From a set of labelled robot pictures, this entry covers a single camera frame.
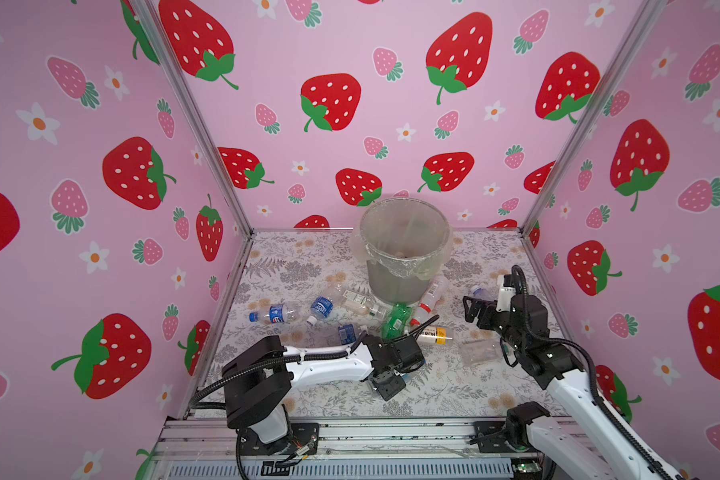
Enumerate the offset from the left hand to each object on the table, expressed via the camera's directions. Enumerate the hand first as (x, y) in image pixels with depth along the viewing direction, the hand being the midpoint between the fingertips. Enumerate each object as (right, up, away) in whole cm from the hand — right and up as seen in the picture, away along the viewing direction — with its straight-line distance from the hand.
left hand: (390, 380), depth 81 cm
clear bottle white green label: (-9, +19, +12) cm, 25 cm away
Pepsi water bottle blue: (-32, +16, +14) cm, 39 cm away
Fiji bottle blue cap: (+4, +1, -1) cm, 4 cm away
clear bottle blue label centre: (-13, +11, +7) cm, 18 cm away
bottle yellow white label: (+14, +11, +5) cm, 18 cm away
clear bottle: (+32, +22, +18) cm, 43 cm away
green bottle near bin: (+2, +14, +7) cm, 16 cm away
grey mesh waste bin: (0, +24, +14) cm, 28 cm away
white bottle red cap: (+14, +20, +15) cm, 28 cm away
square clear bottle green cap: (+29, +6, +9) cm, 31 cm away
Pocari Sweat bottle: (-22, +18, +12) cm, 30 cm away
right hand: (+23, +23, -2) cm, 33 cm away
